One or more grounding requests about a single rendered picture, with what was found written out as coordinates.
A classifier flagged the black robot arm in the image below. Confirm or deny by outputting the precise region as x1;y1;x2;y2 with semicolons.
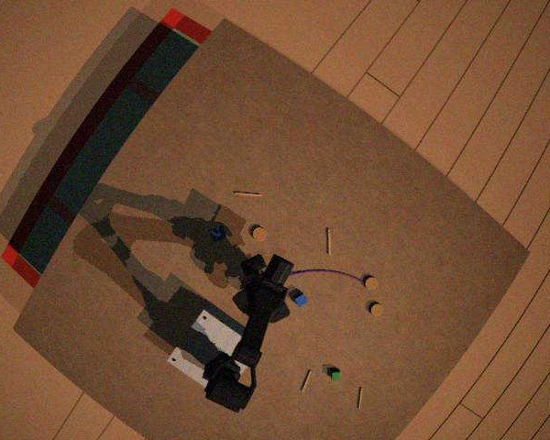
203;254;294;413

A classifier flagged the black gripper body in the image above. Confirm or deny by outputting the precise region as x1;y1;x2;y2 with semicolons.
240;254;291;324

